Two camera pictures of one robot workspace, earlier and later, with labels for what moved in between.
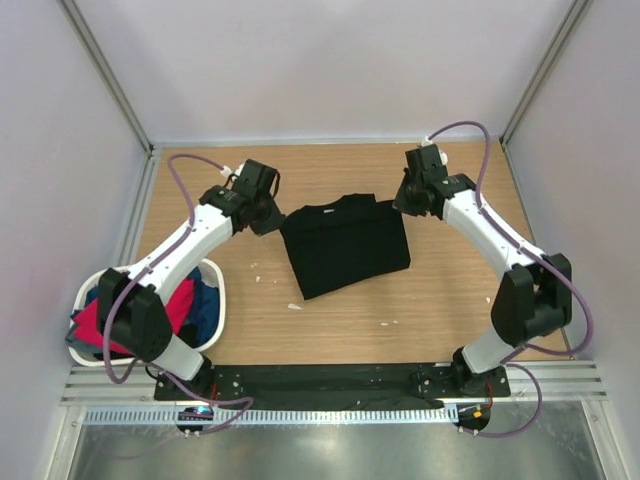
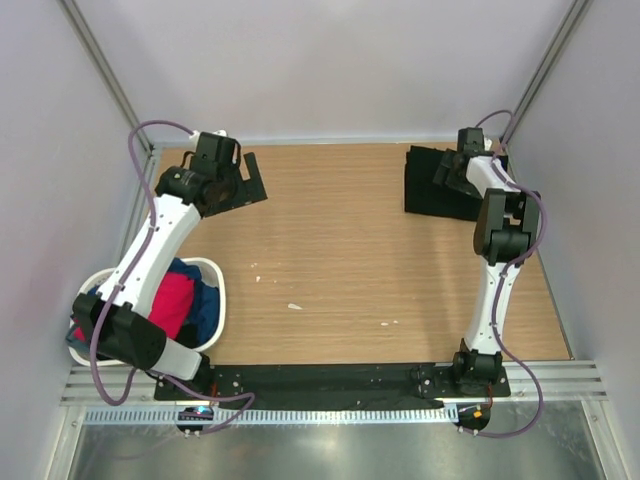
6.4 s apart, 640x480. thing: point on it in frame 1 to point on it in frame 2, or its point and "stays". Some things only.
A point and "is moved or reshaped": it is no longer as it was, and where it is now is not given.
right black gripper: (402, 204) to (449, 163)
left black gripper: (273, 221) to (249, 191)
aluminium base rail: (134, 386) stays
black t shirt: (345, 242) is moved or reshaped
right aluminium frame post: (575, 15) stays
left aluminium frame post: (107, 73) stays
